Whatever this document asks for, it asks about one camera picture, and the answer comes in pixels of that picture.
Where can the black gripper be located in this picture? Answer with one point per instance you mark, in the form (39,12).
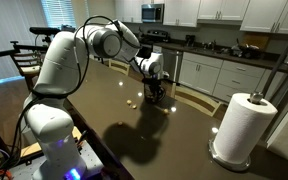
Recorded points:
(152,82)

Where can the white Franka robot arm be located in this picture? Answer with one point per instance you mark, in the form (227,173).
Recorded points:
(60,70)

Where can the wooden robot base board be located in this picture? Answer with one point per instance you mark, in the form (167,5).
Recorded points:
(34,148)

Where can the black mesh basket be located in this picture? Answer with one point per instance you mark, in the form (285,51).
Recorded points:
(154,95)

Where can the gold foil candy ball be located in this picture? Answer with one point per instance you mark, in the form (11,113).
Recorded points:
(165,111)
(120,123)
(129,102)

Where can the clear wrapped gold candy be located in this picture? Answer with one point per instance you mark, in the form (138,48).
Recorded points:
(134,106)

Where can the stainless steel dishwasher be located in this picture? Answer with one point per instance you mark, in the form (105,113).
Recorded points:
(171,64)

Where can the cream wooden chair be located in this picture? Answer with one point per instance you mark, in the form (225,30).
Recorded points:
(119,66)
(195,97)

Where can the black stove range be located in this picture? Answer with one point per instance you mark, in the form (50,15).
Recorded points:
(155,36)

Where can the black coffee maker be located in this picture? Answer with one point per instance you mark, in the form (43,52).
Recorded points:
(190,40)

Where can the white lower cabinets beside dishwasher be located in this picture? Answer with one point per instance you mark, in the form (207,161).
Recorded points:
(222,76)

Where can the kitchen sink faucet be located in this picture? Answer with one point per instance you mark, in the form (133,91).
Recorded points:
(210,45)

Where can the dark countertop beside sink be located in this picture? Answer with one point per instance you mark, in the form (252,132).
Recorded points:
(224,56)

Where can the stainless steel microwave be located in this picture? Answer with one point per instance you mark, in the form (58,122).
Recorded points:
(152,12)

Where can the white paper towel roll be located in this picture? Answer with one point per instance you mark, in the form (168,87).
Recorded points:
(242,128)

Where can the dark pots on counter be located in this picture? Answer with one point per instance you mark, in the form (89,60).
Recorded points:
(245,50)

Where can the white upper cabinets beside microwave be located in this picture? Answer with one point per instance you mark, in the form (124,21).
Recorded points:
(217,13)

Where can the metal paper towel holder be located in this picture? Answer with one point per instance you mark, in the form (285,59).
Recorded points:
(229,165)

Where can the wooden cutting board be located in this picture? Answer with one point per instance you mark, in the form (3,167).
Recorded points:
(256,40)

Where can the white window blinds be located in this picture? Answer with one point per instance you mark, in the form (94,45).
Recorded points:
(59,13)

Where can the dark wooden chair with cushion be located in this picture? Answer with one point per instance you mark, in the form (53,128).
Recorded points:
(27,65)

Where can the grey metal pole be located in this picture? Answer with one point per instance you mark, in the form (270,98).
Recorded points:
(282,56)

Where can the black camera mount rig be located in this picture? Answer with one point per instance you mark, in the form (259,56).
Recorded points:
(40,36)

